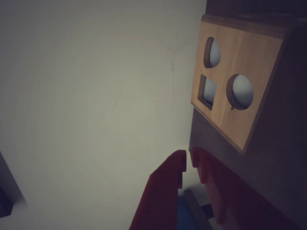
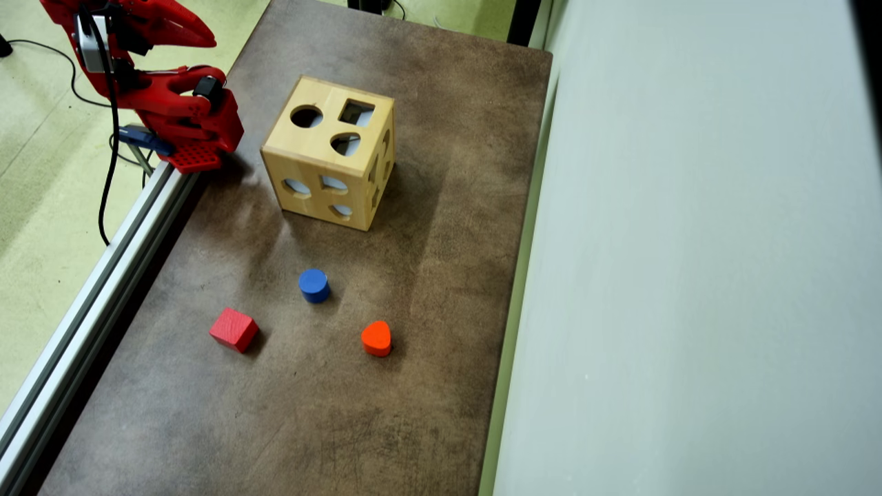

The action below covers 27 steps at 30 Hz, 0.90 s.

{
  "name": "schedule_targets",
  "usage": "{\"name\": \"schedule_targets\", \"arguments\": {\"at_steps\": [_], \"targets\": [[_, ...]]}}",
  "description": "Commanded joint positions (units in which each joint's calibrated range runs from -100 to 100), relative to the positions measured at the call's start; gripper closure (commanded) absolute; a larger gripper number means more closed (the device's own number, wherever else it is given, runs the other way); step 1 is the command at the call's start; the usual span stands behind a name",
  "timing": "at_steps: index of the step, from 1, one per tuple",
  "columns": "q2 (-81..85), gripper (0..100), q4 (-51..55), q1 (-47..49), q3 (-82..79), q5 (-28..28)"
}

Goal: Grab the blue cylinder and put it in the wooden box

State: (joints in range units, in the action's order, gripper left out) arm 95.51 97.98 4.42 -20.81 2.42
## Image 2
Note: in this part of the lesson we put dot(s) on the wooden shape sorter box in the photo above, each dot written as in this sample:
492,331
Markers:
324,148

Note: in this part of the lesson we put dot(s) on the small black floor object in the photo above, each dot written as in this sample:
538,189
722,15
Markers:
3,47

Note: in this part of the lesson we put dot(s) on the blue wooden cylinder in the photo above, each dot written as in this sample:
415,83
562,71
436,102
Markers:
313,284

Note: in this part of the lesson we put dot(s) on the orange rounded wooden block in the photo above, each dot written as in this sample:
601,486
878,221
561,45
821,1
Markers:
376,337

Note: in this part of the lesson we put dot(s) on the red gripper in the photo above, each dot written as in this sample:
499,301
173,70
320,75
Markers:
180,26

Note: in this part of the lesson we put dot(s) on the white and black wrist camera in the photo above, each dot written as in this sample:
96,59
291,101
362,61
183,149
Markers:
93,49

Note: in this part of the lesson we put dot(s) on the blue clamp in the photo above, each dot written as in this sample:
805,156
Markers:
145,138

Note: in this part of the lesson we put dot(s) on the black device on floor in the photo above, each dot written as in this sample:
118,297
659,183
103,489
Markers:
368,5

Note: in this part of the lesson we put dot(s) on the red wooden cube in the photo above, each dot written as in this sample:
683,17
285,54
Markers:
233,329

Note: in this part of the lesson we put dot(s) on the aluminium profile rail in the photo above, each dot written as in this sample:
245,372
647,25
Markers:
89,310

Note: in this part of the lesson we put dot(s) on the dark vertical post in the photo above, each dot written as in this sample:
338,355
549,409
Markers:
525,21

